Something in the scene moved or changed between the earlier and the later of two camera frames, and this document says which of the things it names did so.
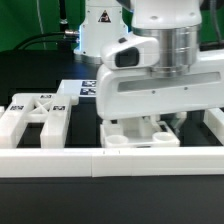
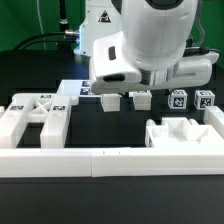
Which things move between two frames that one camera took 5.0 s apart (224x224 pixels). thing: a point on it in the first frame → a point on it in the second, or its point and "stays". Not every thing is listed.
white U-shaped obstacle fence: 207,159 stays
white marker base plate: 80,87 stays
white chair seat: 137,132 → 175,131
